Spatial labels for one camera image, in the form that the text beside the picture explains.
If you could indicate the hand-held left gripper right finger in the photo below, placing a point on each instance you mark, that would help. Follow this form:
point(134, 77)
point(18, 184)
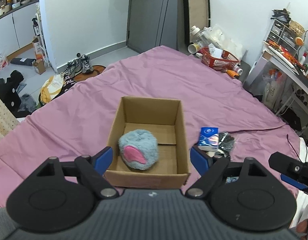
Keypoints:
point(198, 158)

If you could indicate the orange white carton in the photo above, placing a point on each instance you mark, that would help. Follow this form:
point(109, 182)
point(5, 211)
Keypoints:
point(38, 48)

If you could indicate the white tote bag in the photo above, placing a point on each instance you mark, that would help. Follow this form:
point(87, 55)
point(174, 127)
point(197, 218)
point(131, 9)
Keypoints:
point(272, 91)

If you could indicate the black clothing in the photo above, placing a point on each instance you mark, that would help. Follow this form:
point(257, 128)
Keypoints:
point(15, 77)

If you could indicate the grey drawer organizer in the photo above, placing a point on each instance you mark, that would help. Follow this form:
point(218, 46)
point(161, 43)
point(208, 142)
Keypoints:
point(281, 32)

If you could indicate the cream dotted panel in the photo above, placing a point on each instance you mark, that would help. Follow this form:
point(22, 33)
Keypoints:
point(4, 122)

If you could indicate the black flat bag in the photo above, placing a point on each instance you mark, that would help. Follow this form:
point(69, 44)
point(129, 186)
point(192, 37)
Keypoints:
point(23, 61)

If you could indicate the grey-blue plush toy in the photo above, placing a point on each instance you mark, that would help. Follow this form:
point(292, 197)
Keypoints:
point(141, 142)

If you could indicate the white desk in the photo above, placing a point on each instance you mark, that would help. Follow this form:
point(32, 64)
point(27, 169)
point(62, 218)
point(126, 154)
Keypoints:
point(286, 69)

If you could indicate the black item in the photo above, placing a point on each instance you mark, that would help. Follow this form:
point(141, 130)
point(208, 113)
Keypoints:
point(226, 142)

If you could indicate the brown floor mat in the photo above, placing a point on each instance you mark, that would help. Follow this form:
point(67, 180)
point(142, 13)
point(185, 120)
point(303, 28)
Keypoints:
point(99, 69)

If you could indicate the small cardboard box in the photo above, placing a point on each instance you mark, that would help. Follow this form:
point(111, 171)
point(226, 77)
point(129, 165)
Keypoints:
point(39, 67)

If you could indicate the black white-dotted cushion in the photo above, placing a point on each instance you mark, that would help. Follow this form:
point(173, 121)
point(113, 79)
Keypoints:
point(6, 95)

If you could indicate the blue tissue packet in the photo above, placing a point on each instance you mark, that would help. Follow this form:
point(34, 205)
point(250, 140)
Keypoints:
point(208, 137)

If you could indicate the black spray bottle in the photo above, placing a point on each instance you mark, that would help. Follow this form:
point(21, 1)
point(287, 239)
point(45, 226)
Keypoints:
point(36, 27)

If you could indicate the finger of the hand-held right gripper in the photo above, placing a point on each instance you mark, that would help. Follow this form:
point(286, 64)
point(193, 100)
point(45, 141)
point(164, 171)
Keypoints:
point(281, 162)
point(292, 181)

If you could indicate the black printed garment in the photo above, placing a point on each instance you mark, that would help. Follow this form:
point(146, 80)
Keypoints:
point(67, 82)

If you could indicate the grey fur item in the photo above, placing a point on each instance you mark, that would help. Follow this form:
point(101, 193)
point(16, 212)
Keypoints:
point(28, 102)

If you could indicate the small white pink bottle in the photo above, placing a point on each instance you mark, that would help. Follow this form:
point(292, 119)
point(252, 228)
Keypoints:
point(238, 69)

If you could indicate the white cabinet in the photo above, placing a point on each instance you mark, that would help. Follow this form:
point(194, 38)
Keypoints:
point(19, 30)

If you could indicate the pink bed sheet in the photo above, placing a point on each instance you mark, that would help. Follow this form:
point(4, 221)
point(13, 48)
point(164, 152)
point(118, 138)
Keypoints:
point(168, 80)

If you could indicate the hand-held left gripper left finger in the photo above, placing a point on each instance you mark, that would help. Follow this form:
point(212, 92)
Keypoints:
point(104, 158)

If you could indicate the yellow white cloth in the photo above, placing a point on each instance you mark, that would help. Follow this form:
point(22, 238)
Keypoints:
point(51, 87)

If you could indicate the red plastic basket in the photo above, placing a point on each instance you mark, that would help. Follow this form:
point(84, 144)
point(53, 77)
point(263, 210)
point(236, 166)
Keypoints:
point(218, 64)

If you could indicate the pile of clear plastic bags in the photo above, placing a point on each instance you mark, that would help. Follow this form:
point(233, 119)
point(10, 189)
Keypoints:
point(218, 36)

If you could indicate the grey door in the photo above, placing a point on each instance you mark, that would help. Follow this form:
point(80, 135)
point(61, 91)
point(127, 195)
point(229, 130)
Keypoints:
point(149, 12)

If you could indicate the white shelf rack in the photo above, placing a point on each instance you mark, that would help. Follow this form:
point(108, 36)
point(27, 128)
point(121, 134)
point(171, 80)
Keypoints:
point(42, 30)

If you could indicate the paper cup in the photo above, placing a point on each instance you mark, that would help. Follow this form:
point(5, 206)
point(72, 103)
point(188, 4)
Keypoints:
point(193, 48)

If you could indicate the orange bottle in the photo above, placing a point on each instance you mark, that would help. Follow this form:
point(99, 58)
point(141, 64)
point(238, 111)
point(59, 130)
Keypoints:
point(232, 74)

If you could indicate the wicker basket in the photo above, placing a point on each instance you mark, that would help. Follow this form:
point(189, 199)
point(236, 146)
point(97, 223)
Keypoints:
point(296, 28)

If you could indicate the black framed board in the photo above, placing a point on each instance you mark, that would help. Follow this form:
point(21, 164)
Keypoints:
point(197, 10)

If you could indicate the white capped bottle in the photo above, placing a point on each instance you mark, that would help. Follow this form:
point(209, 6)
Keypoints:
point(194, 31)

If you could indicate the grey sneaker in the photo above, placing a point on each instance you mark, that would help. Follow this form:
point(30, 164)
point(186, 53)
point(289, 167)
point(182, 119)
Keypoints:
point(74, 67)
point(87, 63)

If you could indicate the white paper package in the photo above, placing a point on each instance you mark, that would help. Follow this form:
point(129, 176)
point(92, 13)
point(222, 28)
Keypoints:
point(215, 51)

